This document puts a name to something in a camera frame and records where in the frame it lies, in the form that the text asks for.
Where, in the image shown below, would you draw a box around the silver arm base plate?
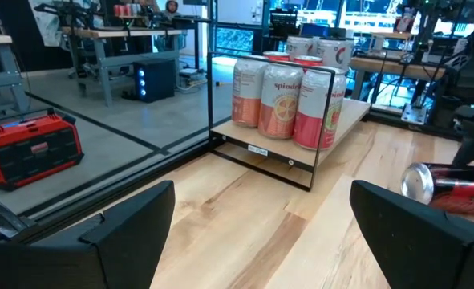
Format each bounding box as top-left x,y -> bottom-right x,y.
400,103 -> 427,125

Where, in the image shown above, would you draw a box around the person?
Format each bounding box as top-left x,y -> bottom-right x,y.
164,0 -> 181,19

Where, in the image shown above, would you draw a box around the wooden workbench grey legs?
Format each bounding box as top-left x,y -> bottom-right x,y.
62,26 -> 184,108

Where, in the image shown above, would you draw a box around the black aluminium rail frame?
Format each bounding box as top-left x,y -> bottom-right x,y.
15,116 -> 241,242
367,110 -> 462,141

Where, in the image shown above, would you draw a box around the red black equipment case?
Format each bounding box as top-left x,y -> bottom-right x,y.
0,108 -> 85,192

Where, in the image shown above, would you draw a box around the white Celsius energy drink can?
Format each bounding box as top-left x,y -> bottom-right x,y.
286,35 -> 314,61
314,37 -> 356,73

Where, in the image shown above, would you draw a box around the white salmon Spindrift can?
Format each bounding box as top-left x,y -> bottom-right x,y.
257,63 -> 305,140
231,55 -> 269,128

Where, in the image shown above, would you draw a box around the white magenta Spindrift can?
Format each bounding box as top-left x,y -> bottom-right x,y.
292,67 -> 347,151

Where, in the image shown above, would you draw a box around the wooden shelf board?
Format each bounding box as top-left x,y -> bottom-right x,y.
210,98 -> 372,169

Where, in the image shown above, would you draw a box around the thin black shelf side frame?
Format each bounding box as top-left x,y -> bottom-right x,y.
206,51 -> 337,193

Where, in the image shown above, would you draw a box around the white shelf label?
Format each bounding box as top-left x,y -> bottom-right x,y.
247,144 -> 269,157

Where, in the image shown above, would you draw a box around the wooden bench grey frame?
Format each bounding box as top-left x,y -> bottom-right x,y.
0,34 -> 29,113

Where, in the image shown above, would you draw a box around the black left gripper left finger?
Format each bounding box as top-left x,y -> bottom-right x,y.
0,180 -> 176,289

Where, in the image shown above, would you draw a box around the red Coca-Cola can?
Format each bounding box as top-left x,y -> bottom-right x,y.
262,51 -> 290,63
400,162 -> 474,215
293,55 -> 324,67

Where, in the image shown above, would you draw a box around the light wooden desk black legs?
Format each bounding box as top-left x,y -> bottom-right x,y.
348,55 -> 446,101

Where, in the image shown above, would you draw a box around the black computer tower blue lights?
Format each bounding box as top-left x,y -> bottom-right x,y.
133,59 -> 176,104

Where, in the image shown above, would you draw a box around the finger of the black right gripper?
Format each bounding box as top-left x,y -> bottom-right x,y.
452,138 -> 474,166

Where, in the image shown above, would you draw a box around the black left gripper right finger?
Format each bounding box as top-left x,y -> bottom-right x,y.
349,179 -> 474,289

